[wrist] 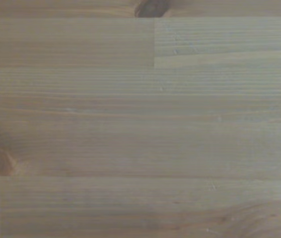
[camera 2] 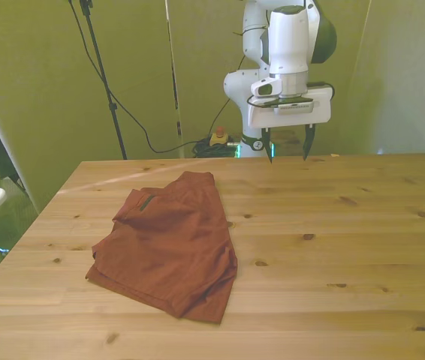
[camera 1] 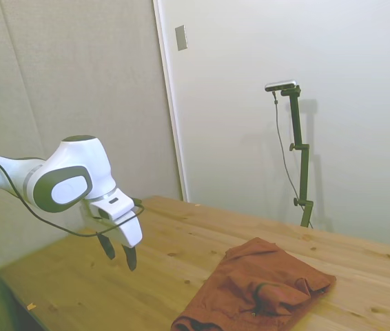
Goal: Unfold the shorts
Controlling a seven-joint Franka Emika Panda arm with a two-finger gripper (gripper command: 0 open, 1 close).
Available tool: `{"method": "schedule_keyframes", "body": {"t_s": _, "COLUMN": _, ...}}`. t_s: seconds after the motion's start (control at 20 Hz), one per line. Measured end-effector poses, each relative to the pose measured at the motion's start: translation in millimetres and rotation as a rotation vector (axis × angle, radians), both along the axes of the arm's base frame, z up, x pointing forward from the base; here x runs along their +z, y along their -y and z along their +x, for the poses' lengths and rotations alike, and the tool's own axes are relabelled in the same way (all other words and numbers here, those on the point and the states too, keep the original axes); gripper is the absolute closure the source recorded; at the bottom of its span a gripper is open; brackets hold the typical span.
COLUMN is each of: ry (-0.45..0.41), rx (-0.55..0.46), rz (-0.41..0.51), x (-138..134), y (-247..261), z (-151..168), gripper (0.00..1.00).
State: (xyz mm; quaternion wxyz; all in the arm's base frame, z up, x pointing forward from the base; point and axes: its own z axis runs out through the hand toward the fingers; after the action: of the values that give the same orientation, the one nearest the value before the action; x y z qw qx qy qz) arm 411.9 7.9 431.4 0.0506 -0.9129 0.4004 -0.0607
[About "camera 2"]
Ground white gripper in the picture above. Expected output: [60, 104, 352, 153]
[247, 84, 333, 165]

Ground rust red shorts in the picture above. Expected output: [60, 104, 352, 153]
[85, 170, 239, 325]

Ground yellow emergency stop box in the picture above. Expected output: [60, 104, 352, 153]
[209, 127, 233, 149]

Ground black tripod stand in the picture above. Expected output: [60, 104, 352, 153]
[78, 0, 128, 161]

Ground coiled black cable bundle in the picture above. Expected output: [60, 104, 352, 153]
[191, 137, 242, 159]

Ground black tripod cable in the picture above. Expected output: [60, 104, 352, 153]
[68, 0, 200, 155]

